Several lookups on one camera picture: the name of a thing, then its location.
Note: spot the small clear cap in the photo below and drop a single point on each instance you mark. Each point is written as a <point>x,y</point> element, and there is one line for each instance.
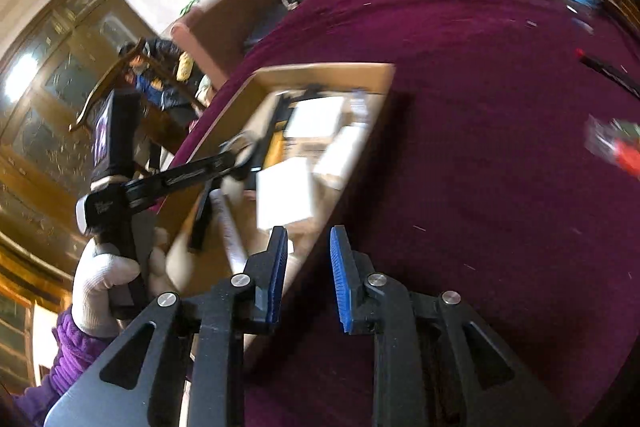
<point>584,27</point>

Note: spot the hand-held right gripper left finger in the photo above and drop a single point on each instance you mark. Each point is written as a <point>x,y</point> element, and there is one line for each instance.
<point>277,277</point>

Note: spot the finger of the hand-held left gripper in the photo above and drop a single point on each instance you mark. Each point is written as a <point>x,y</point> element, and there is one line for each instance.
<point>190,174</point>

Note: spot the large white charger block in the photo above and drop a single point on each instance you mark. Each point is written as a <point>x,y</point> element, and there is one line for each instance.
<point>285,192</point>

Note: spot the wooden glass door cabinet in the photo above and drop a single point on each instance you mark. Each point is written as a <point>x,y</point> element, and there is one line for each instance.
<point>60,72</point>

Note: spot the person's left forearm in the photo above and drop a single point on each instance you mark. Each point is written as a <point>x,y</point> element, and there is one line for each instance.
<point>55,372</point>

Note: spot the dark wooden chair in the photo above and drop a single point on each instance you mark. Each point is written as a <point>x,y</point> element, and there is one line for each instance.
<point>107,79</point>

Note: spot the person's left hand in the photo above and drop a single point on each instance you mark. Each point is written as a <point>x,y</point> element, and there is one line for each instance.
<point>100,287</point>

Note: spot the dark cloth heap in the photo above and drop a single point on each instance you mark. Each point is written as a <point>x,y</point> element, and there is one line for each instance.
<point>172,57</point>

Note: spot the cardboard box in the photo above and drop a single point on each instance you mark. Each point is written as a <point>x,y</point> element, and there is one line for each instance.
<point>320,74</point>

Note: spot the black marker red cap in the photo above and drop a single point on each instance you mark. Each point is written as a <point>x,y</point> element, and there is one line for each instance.
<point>607,72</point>

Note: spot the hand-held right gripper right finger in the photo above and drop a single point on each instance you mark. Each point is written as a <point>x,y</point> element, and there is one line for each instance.
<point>342,287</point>

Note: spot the brown armchair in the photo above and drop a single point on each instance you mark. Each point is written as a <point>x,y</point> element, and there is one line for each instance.
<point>220,37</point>

